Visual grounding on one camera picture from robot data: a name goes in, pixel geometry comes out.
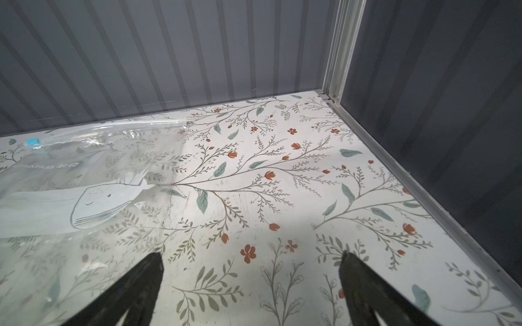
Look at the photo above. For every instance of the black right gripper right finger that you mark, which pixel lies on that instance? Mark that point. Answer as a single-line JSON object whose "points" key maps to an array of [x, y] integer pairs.
{"points": [[371, 300]]}

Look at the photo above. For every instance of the clear zip top bag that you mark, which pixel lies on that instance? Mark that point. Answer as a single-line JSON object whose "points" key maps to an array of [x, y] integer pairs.
{"points": [[79, 208]]}

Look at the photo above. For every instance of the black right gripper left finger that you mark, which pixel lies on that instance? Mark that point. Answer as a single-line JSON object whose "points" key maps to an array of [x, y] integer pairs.
{"points": [[130, 301]]}

